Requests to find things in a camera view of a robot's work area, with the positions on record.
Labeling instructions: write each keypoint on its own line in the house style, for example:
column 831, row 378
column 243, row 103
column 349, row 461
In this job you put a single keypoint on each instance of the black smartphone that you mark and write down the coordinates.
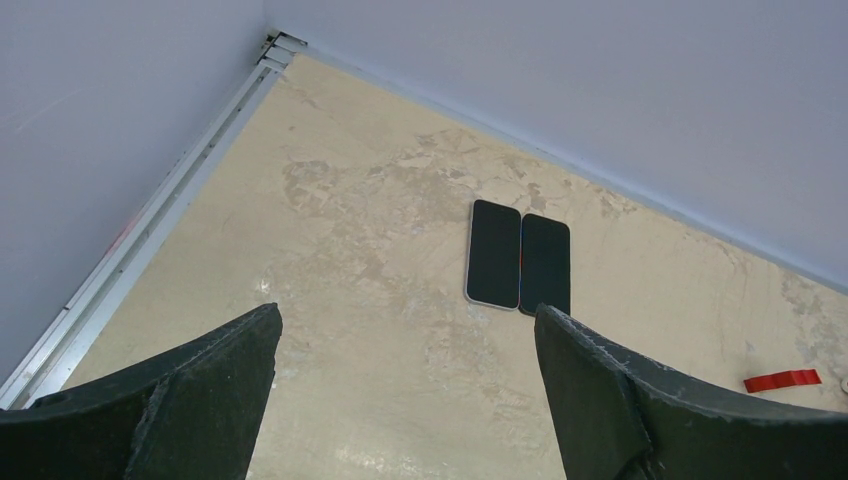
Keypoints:
column 545, row 264

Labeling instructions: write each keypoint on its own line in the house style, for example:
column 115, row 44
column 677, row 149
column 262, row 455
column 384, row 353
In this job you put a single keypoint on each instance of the red toy block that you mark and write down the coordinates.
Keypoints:
column 780, row 380

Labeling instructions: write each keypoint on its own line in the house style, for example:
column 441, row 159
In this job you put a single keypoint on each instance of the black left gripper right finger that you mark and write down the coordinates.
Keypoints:
column 618, row 414

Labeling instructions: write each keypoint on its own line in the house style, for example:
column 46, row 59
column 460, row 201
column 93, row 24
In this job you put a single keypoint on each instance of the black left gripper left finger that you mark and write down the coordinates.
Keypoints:
column 192, row 412

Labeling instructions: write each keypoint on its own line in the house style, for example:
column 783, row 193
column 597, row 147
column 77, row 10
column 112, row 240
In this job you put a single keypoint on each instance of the silver edged smartphone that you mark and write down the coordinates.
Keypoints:
column 493, row 260

